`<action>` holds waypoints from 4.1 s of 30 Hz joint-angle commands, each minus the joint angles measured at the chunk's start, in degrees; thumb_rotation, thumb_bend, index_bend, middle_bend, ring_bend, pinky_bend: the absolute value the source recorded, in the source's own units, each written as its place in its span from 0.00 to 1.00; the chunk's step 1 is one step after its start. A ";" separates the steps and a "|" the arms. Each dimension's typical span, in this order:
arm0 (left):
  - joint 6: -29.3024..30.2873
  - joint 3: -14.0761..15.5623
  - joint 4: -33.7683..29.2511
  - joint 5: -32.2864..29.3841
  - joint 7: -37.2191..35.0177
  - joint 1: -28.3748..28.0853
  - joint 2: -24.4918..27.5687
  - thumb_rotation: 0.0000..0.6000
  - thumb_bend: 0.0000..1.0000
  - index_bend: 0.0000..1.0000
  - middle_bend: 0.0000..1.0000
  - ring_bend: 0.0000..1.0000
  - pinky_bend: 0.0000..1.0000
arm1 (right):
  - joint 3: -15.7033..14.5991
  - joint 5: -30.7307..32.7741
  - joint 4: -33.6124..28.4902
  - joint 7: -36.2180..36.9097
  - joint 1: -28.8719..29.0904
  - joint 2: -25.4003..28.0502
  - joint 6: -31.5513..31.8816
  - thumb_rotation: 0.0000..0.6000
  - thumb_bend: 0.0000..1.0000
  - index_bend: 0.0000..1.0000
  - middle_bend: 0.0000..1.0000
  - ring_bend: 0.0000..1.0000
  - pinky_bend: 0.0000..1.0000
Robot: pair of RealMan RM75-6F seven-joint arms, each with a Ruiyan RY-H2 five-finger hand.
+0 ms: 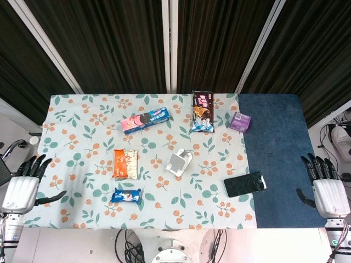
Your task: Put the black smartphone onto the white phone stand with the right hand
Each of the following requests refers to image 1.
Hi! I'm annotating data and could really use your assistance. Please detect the blue cookie packet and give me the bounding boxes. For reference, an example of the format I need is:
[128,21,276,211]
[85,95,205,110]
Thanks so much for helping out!
[110,187,143,205]

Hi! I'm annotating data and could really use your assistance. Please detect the floral tablecloth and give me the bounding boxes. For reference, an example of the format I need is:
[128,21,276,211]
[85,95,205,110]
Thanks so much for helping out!
[24,94,258,230]

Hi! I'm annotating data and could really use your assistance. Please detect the white rounded object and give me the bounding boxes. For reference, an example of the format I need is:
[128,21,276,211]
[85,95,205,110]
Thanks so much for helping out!
[330,124,351,157]

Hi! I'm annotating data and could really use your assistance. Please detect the dark pleated curtain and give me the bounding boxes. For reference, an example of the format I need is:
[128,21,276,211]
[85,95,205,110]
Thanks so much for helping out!
[0,0,351,128]

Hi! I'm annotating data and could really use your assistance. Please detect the brown chocolate snack bag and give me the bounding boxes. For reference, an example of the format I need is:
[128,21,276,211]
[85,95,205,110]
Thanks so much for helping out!
[190,90,215,133]

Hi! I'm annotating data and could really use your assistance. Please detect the white frame post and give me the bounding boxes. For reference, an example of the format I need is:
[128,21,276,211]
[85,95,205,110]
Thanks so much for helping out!
[7,0,83,95]
[161,0,179,94]
[235,0,286,94]

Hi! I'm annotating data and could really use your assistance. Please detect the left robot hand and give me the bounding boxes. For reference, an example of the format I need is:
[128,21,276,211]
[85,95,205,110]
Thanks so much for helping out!
[0,154,67,214]

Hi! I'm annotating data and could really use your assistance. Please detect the black mesh panel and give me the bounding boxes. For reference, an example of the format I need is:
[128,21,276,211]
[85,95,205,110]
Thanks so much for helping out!
[0,157,16,187]

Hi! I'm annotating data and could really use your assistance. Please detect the straight black cable bundle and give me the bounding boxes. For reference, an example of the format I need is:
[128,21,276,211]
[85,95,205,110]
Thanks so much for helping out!
[210,229,228,263]

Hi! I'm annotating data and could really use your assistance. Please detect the orange white snack bag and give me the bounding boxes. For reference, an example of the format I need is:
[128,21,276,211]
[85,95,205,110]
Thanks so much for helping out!
[112,148,139,180]

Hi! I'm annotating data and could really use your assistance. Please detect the black smartphone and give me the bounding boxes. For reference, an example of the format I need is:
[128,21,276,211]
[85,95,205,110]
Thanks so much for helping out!
[222,171,268,198]

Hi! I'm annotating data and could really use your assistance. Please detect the tangled black cables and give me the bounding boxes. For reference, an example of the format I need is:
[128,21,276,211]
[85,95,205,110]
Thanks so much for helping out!
[114,229,146,263]

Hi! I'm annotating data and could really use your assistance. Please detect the white phone stand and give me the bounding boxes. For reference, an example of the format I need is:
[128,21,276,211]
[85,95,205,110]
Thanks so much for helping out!
[165,148,193,176]

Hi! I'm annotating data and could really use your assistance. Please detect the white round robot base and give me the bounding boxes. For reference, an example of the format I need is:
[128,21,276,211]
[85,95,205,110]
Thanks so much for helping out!
[150,237,191,263]

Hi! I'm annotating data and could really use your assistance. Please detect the small purple box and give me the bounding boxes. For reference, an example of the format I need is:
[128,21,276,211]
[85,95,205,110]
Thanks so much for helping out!
[229,111,252,134]

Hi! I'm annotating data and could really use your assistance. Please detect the pink blue cookie box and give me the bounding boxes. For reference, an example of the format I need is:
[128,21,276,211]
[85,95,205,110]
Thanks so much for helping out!
[120,106,171,135]

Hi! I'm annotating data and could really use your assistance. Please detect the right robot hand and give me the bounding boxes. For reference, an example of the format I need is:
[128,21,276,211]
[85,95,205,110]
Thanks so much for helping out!
[296,152,351,220]

